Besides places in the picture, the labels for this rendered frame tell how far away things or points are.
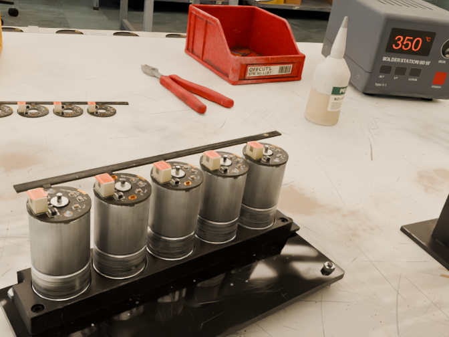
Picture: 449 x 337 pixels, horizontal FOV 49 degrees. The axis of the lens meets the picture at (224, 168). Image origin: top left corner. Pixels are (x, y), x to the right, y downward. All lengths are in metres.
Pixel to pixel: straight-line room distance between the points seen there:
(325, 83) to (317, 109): 0.03
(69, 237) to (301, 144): 0.27
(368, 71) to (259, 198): 0.34
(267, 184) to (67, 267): 0.11
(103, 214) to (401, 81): 0.44
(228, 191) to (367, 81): 0.36
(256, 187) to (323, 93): 0.23
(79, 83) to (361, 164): 0.28
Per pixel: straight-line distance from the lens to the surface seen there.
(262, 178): 0.26
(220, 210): 0.25
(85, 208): 0.21
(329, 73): 0.47
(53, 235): 0.20
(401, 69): 0.59
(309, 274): 0.27
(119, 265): 0.23
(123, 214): 0.21
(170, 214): 0.23
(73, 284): 0.22
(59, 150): 0.38
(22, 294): 0.23
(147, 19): 2.68
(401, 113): 0.57
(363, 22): 0.60
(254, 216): 0.27
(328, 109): 0.48
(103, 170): 0.23
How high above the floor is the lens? 0.93
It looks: 29 degrees down
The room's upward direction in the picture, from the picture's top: 9 degrees clockwise
